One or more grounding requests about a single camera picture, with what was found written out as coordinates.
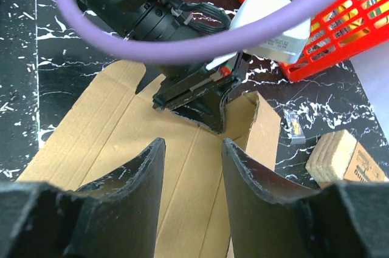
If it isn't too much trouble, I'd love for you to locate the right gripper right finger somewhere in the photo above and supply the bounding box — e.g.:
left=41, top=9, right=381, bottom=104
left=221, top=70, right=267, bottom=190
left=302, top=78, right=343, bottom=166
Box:
left=222, top=138, right=315, bottom=257

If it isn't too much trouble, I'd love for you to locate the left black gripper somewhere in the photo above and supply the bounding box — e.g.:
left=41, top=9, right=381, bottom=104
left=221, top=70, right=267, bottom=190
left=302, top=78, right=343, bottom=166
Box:
left=153, top=53, right=251, bottom=134

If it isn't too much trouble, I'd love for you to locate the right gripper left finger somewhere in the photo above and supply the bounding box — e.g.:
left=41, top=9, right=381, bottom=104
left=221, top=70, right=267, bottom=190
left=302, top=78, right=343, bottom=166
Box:
left=75, top=138, right=166, bottom=257

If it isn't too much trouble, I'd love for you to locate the brown cardboard box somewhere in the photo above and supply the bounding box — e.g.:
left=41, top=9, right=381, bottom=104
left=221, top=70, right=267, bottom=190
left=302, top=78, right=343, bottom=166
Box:
left=19, top=61, right=280, bottom=257

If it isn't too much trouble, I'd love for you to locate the small clear plastic bag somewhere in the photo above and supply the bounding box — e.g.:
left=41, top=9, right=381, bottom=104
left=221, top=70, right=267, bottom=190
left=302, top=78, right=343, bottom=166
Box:
left=283, top=109, right=306, bottom=144

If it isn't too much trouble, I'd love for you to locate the kitchen scouring pads pack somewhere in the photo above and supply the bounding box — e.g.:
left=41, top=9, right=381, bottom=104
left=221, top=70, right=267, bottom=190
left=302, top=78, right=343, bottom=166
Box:
left=305, top=129, right=388, bottom=188

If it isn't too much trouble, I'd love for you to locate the red plastic shopping basket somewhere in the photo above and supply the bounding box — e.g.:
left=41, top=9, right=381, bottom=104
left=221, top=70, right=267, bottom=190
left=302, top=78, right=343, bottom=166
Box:
left=239, top=0, right=388, bottom=82

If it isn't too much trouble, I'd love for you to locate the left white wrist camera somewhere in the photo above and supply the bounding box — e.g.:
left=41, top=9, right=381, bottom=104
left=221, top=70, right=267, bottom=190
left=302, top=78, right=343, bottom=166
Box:
left=206, top=0, right=312, bottom=69

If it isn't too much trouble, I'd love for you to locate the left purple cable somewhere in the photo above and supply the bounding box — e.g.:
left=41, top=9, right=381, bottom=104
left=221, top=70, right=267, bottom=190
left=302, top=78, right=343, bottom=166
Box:
left=44, top=0, right=373, bottom=64

